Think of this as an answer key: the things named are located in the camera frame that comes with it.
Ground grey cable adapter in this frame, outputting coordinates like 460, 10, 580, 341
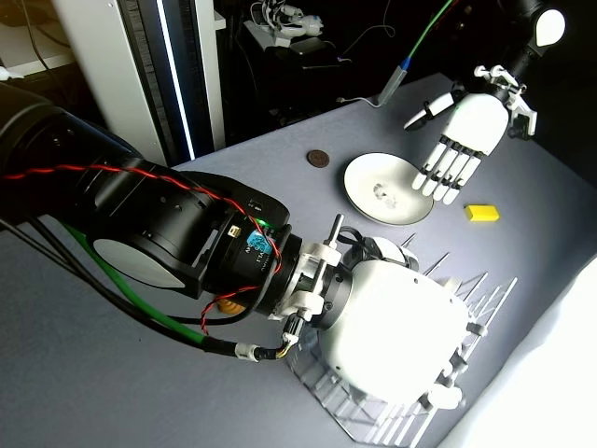
376, 64, 410, 105

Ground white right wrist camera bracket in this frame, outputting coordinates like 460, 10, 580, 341
268, 213, 347, 361

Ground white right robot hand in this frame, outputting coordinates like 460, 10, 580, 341
315, 236, 490, 413

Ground black box in background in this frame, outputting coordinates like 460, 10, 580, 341
273, 36, 342, 72

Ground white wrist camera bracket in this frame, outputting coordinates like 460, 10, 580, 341
472, 64, 538, 140
268, 213, 347, 361

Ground white robot column with light strip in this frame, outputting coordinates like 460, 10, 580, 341
50, 0, 226, 165

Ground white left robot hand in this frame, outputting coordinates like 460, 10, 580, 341
403, 82, 510, 207

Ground white thin cable on table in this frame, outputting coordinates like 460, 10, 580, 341
335, 95, 382, 109

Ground yellow rectangular block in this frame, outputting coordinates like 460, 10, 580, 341
464, 203, 501, 223

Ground green cable with blue plug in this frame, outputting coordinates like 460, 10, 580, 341
401, 0, 456, 71

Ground silver wire dish rack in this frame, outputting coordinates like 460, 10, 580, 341
285, 232, 519, 448

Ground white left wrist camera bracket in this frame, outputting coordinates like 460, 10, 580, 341
472, 64, 538, 140

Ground thin white looped cable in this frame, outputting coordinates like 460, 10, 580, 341
341, 0, 397, 60

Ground white gadgets in background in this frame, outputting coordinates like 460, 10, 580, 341
244, 0, 326, 49

